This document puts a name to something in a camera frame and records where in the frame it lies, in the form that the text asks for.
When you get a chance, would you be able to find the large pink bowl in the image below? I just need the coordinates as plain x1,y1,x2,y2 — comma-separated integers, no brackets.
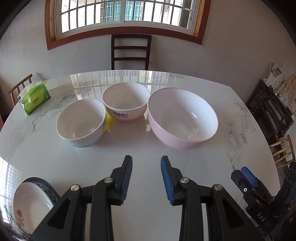
147,87,219,149

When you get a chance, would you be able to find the blue ribbed white bowl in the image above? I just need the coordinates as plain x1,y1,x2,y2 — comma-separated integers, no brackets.
56,99,107,148

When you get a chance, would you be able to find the large blue floral plate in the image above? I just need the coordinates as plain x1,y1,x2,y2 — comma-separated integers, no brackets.
23,177,60,205

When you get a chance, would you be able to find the white Rabbit bowl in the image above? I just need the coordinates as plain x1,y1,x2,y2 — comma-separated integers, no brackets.
102,82,151,122

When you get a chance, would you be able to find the white pink-flower plate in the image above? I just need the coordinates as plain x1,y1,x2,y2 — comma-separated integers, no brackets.
13,182,54,234

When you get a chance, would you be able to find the dark wooden side furniture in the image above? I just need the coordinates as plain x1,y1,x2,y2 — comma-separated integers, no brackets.
246,80,294,145

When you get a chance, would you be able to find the white bag on cabinet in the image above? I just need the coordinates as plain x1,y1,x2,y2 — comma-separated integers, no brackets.
263,62,285,92

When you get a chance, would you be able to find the green tissue pack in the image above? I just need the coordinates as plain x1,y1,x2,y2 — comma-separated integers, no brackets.
18,81,51,115

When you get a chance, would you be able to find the dark wooden chair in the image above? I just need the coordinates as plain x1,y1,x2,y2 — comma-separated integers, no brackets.
110,34,153,71

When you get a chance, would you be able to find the light wooden chair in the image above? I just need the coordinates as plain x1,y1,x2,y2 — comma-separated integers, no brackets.
9,74,33,106

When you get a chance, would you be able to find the wooden framed barred window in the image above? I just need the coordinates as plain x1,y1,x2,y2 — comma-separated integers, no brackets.
45,0,211,50

